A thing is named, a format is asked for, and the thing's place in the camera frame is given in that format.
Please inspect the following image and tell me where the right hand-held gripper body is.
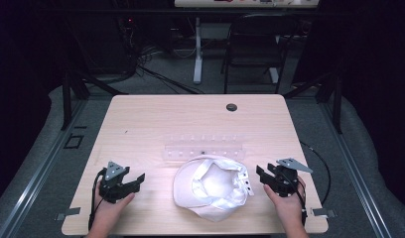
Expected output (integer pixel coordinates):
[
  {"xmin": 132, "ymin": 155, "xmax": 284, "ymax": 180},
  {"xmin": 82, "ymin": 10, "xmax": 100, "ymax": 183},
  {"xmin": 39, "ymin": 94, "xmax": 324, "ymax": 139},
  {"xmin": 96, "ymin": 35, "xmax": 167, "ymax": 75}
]
[{"xmin": 272, "ymin": 157, "xmax": 315, "ymax": 198}]

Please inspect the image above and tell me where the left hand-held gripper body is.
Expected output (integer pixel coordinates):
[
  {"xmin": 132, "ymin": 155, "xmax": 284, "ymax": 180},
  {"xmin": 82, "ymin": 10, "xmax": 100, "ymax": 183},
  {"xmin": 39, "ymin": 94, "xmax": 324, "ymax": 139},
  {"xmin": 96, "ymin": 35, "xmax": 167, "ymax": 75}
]
[{"xmin": 98, "ymin": 161, "xmax": 141, "ymax": 204}]

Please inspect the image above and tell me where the person's left hand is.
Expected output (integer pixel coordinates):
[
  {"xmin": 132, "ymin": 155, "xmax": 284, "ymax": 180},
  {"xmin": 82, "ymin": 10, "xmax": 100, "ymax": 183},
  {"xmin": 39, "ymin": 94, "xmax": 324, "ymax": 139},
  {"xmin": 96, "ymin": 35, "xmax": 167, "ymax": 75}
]
[{"xmin": 89, "ymin": 180, "xmax": 136, "ymax": 234}]

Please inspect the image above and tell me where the person's right hand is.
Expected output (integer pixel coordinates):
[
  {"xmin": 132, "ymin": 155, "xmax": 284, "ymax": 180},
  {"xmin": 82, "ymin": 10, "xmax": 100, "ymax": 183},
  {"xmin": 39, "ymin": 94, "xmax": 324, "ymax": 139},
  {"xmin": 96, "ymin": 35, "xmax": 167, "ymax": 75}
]
[{"xmin": 263, "ymin": 176, "xmax": 308, "ymax": 229}]

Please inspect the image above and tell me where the white baseball cap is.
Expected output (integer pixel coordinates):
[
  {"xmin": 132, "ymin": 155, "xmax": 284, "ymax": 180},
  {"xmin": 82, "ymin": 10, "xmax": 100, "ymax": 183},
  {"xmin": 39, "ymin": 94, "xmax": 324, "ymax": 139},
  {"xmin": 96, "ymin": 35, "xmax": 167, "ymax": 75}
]
[{"xmin": 172, "ymin": 154, "xmax": 255, "ymax": 223}]

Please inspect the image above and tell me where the clear acrylic rack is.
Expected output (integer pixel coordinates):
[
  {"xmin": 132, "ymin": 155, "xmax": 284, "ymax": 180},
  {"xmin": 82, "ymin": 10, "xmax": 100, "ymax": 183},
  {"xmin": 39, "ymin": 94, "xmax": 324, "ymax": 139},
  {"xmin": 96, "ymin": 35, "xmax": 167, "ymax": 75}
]
[{"xmin": 163, "ymin": 133, "xmax": 247, "ymax": 164}]

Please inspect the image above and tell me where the black metal stand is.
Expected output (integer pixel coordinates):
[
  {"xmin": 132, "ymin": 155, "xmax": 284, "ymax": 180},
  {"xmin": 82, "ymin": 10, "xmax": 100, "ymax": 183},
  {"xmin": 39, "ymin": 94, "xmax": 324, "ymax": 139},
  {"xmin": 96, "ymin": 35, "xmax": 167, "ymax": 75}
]
[
  {"xmin": 282, "ymin": 71, "xmax": 343, "ymax": 135},
  {"xmin": 60, "ymin": 67, "xmax": 129, "ymax": 132}
]

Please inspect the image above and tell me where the black folding chair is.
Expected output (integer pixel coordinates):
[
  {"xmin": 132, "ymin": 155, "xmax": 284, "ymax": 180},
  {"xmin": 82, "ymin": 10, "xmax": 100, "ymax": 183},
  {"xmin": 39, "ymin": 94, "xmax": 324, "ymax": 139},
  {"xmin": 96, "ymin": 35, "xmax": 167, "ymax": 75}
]
[{"xmin": 219, "ymin": 13, "xmax": 300, "ymax": 95}]

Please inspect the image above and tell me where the white desk leg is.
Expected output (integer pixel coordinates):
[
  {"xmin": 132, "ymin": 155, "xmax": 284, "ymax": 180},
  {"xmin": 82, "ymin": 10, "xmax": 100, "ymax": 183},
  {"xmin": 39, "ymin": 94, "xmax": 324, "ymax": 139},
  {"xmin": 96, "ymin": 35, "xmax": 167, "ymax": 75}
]
[{"xmin": 193, "ymin": 16, "xmax": 205, "ymax": 85}]

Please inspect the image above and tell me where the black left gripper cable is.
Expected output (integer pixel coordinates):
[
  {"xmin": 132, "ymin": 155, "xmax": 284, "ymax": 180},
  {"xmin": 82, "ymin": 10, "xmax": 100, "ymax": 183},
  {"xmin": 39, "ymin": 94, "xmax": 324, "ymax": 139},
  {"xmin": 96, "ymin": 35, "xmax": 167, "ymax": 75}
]
[{"xmin": 87, "ymin": 168, "xmax": 107, "ymax": 231}]

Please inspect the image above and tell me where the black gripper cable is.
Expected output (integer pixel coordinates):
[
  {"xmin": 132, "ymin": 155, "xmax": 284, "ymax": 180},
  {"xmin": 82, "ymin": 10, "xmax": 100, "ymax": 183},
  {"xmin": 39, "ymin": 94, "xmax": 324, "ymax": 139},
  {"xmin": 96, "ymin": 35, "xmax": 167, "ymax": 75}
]
[
  {"xmin": 87, "ymin": 168, "xmax": 107, "ymax": 231},
  {"xmin": 291, "ymin": 141, "xmax": 332, "ymax": 226}
]

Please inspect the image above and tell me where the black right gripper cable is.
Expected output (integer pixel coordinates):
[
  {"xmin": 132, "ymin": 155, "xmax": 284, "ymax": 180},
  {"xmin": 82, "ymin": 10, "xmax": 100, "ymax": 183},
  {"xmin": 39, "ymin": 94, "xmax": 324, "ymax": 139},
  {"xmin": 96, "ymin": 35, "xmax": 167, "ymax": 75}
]
[{"xmin": 291, "ymin": 141, "xmax": 332, "ymax": 226}]

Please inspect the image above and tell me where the grey metal bracket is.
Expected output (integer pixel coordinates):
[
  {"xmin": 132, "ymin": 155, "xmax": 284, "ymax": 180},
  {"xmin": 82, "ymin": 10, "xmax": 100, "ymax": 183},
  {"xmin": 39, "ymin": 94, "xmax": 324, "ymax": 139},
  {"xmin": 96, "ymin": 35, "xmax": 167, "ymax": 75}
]
[
  {"xmin": 310, "ymin": 207, "xmax": 338, "ymax": 219},
  {"xmin": 54, "ymin": 206, "xmax": 82, "ymax": 222}
]

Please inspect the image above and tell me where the aluminium floor rail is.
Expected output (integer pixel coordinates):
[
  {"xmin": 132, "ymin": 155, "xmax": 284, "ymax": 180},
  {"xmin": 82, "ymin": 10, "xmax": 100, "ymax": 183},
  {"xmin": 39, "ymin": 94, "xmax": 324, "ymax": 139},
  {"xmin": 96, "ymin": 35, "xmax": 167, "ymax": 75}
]
[
  {"xmin": 318, "ymin": 100, "xmax": 395, "ymax": 238},
  {"xmin": 0, "ymin": 98, "xmax": 89, "ymax": 238}
]

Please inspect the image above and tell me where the bundle of floor cables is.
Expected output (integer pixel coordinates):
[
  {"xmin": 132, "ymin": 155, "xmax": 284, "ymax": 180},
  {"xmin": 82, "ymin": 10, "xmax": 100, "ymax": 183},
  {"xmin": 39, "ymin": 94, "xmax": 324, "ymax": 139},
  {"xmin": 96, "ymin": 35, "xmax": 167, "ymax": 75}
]
[{"xmin": 114, "ymin": 13, "xmax": 208, "ymax": 95}]

